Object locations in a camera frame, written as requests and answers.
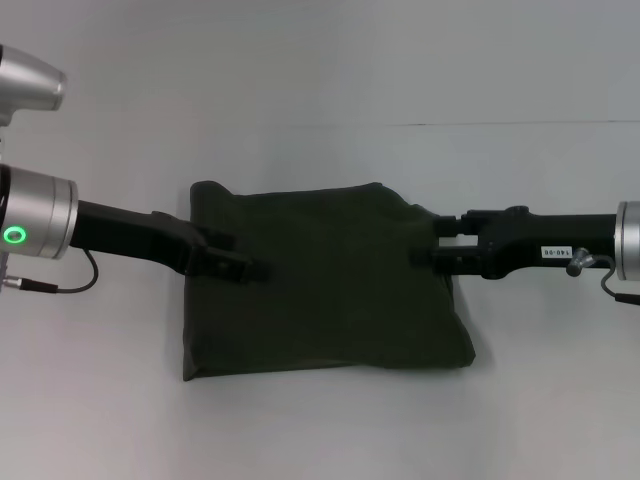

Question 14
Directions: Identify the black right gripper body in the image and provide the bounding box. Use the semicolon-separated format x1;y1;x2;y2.
460;203;620;282

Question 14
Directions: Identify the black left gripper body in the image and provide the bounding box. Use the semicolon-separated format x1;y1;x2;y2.
70;198;207;277

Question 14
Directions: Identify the dark green FREE! t-shirt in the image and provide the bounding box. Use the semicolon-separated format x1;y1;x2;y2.
180;180;477;383

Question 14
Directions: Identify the right gripper cable with plug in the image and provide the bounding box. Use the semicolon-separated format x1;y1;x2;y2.
565;246;640;304

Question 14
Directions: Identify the gripper cable with plug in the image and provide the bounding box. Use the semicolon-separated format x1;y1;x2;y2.
565;246;640;304
0;247;100;296

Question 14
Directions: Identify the left gripper cable with plug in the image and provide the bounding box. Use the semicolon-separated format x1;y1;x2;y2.
0;247;100;296

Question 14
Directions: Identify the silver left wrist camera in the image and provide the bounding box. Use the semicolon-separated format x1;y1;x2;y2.
0;44;69;129

